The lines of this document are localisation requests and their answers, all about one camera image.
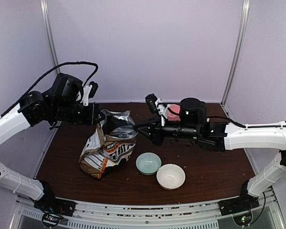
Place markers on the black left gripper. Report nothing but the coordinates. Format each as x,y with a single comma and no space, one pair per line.
90,119

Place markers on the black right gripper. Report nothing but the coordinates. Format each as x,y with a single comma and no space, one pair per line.
154,133

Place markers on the dog food bag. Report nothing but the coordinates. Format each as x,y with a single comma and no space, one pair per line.
110,145

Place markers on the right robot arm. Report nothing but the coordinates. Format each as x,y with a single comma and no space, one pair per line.
192,123

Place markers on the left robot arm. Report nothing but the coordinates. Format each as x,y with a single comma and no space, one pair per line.
66,101

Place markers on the pink pet bowl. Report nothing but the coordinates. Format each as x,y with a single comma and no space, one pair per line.
173,113

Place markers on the teal ceramic bowl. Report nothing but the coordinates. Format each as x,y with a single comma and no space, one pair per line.
148,163

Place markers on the white ceramic bowl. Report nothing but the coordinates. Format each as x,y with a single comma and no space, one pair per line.
170,176

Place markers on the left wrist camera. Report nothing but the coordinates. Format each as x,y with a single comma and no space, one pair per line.
89,91

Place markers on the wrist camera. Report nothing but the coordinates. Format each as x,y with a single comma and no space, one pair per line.
158,107
89,91

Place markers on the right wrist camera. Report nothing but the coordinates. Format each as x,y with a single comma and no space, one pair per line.
158,107

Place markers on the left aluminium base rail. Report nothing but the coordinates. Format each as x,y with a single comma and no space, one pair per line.
46,148

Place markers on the front aluminium frame rail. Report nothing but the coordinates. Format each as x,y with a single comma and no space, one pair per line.
200,215

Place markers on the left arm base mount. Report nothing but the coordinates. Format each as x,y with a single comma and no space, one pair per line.
53,208

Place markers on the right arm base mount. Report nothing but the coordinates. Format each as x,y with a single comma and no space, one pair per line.
240,207

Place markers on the left aluminium corner post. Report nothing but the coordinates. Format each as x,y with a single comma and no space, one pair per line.
47,24

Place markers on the aluminium corner post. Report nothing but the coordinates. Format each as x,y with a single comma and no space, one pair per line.
238,47
47,24

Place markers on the right aluminium corner post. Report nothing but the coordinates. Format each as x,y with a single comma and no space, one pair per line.
238,47

